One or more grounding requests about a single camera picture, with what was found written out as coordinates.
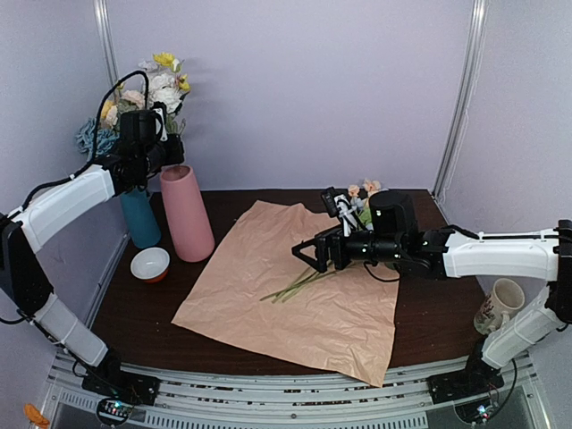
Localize right aluminium frame post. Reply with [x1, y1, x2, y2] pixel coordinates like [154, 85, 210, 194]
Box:
[433, 0, 488, 201]

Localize orange object at corner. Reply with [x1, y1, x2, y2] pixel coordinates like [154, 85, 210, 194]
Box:
[23, 403, 50, 429]

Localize white rose stem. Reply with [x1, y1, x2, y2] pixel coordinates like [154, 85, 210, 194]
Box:
[147, 52, 191, 136]

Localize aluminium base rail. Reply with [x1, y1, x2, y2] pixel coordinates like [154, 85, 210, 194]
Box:
[38, 350, 549, 429]

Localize flower bunch pink blue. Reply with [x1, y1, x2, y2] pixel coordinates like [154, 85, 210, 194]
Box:
[260, 179, 383, 304]

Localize pink tissue paper sheet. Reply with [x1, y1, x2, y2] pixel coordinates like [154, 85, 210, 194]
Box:
[172, 200, 400, 387]

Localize left aluminium frame post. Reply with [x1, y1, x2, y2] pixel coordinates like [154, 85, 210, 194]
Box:
[93, 0, 120, 85]

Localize pink tall vase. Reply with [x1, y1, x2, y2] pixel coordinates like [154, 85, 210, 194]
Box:
[160, 165, 215, 263]

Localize artificial flowers in teal vase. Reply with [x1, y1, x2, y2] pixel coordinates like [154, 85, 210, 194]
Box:
[73, 52, 192, 157]

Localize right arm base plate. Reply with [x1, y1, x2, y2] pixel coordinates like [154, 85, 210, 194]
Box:
[427, 369, 504, 404]

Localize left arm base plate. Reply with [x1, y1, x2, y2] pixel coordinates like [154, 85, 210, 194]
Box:
[81, 372, 160, 406]

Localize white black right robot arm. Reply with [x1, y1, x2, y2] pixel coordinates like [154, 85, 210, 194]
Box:
[291, 188, 571, 395]

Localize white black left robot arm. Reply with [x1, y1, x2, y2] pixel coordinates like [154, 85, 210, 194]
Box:
[1, 102, 184, 397]

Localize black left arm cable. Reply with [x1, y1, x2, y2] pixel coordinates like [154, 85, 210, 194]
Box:
[17, 70, 151, 211]

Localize aluminium frame post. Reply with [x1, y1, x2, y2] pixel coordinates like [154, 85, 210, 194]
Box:
[433, 0, 488, 201]
[93, 0, 120, 85]

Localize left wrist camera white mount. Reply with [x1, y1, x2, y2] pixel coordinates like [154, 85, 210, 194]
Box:
[151, 102, 168, 142]

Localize teal frosted vase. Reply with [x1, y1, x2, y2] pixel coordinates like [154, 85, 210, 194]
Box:
[120, 189, 162, 249]

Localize floral ceramic mug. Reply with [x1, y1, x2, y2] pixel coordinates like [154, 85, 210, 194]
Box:
[474, 278, 526, 335]

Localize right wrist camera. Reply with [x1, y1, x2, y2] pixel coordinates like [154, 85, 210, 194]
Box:
[320, 187, 366, 237]

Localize white bowl orange outside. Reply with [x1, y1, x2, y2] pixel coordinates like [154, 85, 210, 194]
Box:
[130, 247, 171, 283]

